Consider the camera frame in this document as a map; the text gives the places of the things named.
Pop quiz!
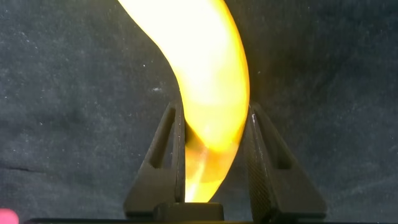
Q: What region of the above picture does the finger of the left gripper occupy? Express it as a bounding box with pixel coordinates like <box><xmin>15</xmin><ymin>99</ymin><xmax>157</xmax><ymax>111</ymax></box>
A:
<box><xmin>123</xmin><ymin>101</ymin><xmax>187</xmax><ymax>218</ymax></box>
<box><xmin>244</xmin><ymin>101</ymin><xmax>327</xmax><ymax>223</ymax></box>

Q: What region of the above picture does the yellow banana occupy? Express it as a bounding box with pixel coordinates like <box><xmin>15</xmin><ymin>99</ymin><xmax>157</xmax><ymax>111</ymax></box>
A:
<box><xmin>117</xmin><ymin>0</ymin><xmax>251</xmax><ymax>203</ymax></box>

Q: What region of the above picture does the pink saucepan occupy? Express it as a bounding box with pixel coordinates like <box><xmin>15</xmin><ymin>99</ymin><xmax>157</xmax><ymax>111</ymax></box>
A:
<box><xmin>0</xmin><ymin>208</ymin><xmax>19</xmax><ymax>224</ymax></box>

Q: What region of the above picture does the black table cloth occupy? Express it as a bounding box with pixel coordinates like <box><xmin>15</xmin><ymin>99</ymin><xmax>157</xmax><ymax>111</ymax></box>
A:
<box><xmin>0</xmin><ymin>0</ymin><xmax>398</xmax><ymax>224</ymax></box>

